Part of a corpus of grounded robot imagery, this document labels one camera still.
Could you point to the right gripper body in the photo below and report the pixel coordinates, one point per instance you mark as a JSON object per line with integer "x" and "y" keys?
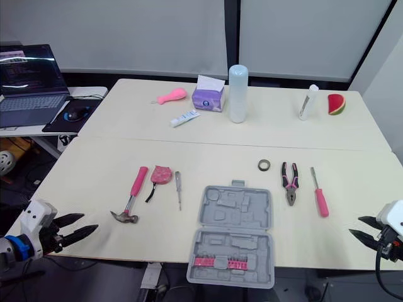
{"x": 390, "y": 243}

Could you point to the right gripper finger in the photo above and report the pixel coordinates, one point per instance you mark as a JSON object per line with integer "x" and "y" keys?
{"x": 363, "y": 238}
{"x": 370, "y": 221}

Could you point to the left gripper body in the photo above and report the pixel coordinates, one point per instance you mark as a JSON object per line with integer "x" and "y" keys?
{"x": 52, "y": 237}

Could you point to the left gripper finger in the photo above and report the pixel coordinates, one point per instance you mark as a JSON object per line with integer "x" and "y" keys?
{"x": 70, "y": 218}
{"x": 78, "y": 234}

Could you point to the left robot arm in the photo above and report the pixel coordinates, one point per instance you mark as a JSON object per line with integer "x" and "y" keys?
{"x": 9, "y": 250}

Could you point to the pink and black pliers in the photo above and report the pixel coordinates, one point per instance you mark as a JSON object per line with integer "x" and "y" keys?
{"x": 291, "y": 185}

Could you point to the pink tape measure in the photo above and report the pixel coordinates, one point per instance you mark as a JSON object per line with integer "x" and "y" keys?
{"x": 160, "y": 177}

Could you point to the dark tape roll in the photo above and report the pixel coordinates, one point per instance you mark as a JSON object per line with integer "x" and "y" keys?
{"x": 264, "y": 165}

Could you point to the grey tool case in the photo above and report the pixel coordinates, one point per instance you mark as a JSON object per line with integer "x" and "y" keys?
{"x": 235, "y": 234}

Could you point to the white helmet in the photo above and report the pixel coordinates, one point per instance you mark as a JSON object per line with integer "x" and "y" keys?
{"x": 4, "y": 162}

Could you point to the black mouse pad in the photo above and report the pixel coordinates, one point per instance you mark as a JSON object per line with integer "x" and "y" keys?
{"x": 70, "y": 116}

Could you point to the black computer mouse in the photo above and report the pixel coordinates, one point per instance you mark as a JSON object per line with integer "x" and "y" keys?
{"x": 76, "y": 112}

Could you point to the white side desk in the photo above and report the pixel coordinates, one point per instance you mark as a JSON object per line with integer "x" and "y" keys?
{"x": 75, "y": 110}

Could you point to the slim clear test screwdriver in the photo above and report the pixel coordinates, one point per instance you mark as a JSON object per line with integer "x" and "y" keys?
{"x": 178, "y": 190}

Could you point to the watermelon slice toy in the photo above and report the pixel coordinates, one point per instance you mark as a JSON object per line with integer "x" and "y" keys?
{"x": 336, "y": 104}

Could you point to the white squeeze tube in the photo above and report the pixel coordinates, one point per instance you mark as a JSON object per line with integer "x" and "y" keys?
{"x": 308, "y": 102}

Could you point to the open laptop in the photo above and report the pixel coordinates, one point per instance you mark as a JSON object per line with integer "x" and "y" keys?
{"x": 28, "y": 91}

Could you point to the pink bit holder strip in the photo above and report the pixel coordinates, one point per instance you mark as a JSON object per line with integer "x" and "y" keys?
{"x": 221, "y": 262}

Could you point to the white toothpaste tube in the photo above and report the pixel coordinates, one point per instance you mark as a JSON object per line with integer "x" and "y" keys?
{"x": 185, "y": 118}

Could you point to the tall pale blue bottle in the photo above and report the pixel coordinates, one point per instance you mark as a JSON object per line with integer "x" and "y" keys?
{"x": 237, "y": 94}

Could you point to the purple tissue box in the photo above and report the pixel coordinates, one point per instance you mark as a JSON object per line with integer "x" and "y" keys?
{"x": 208, "y": 97}

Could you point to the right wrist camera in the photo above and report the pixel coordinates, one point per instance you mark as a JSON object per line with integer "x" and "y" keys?
{"x": 392, "y": 217}

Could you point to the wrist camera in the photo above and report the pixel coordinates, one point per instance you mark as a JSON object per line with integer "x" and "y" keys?
{"x": 36, "y": 217}
{"x": 392, "y": 217}

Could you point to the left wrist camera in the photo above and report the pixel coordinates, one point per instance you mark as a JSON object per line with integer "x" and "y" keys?
{"x": 36, "y": 217}

